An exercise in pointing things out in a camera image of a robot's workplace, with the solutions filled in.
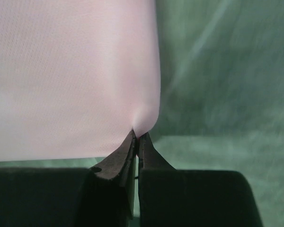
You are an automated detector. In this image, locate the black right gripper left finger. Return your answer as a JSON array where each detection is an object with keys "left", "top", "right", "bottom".
[{"left": 0, "top": 132, "right": 137, "bottom": 227}]

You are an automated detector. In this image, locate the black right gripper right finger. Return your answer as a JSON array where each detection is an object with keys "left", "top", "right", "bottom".
[{"left": 138, "top": 133, "right": 263, "bottom": 227}]

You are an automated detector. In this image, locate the pink t shirt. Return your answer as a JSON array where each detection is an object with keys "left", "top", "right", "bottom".
[{"left": 0, "top": 0, "right": 160, "bottom": 161}]

